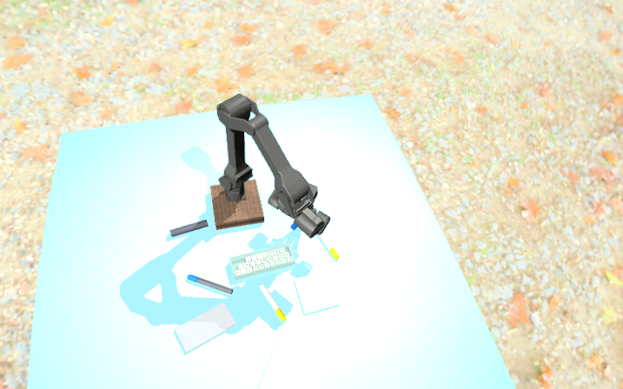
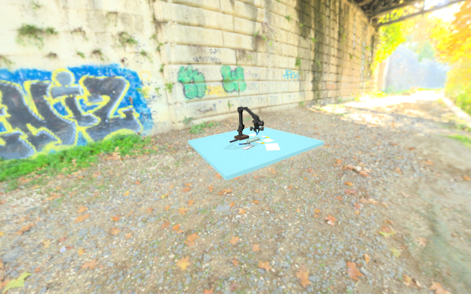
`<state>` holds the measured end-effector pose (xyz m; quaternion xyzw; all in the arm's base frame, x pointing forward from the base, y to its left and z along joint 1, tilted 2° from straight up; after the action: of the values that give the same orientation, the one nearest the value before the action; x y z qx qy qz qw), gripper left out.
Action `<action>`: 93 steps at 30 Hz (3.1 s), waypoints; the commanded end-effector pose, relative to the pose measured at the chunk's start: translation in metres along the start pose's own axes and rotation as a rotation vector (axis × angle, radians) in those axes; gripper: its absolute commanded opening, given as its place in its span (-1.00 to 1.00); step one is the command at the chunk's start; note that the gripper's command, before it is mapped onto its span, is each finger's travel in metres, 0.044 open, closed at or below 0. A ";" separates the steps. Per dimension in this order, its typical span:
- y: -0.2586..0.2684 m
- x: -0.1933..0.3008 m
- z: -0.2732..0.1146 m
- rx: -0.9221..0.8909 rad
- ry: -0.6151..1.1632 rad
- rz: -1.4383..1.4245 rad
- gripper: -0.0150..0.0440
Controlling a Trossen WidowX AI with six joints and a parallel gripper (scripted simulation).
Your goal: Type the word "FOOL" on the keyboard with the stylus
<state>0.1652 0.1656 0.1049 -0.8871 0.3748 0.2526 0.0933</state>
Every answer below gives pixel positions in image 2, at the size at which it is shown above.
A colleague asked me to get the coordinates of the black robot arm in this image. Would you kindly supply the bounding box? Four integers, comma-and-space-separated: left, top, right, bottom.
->
237, 107, 264, 136

